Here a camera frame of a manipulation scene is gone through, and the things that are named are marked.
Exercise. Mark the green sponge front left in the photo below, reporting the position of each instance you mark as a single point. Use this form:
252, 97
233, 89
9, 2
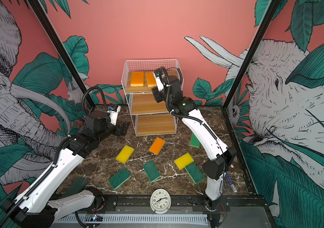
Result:
119, 178

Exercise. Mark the green sponge back right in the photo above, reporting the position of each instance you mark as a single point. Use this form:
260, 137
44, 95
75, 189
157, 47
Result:
194, 142

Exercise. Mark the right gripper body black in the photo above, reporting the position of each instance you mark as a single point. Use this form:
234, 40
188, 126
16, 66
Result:
161, 96

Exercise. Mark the orange sponge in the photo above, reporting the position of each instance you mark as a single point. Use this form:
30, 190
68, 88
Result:
156, 146
137, 79
150, 78

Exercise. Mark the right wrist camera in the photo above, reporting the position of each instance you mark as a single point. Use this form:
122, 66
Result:
158, 78

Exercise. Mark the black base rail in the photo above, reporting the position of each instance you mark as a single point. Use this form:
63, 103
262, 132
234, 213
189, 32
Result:
117, 202

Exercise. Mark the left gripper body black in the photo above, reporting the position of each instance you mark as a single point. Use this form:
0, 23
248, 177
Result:
110, 130

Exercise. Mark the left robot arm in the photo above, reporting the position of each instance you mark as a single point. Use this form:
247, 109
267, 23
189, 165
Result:
33, 208

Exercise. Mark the yellow sponge left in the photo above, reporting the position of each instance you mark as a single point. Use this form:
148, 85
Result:
125, 153

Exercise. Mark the green sponge front right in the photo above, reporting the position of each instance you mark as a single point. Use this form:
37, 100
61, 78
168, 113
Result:
195, 173

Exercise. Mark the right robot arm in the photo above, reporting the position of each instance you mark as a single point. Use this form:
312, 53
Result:
220, 156

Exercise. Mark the white wire three-tier shelf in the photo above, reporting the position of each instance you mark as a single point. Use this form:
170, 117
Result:
148, 116

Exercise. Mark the white slotted cable duct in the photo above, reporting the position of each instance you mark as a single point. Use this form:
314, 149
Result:
88, 219

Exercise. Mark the green sponge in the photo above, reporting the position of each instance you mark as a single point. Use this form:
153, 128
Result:
195, 173
194, 142
151, 171
119, 178

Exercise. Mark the white alarm clock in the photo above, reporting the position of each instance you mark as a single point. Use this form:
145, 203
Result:
160, 201

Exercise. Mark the yellow sponge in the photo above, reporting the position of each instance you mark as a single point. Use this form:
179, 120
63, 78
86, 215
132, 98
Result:
125, 153
184, 161

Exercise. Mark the green sponge front middle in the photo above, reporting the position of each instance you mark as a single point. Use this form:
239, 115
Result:
151, 171

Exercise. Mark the yellow sponge right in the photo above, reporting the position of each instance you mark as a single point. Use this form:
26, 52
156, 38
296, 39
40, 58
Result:
184, 161

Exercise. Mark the red and blue marker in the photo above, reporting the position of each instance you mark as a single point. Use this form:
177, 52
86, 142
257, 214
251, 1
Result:
231, 183

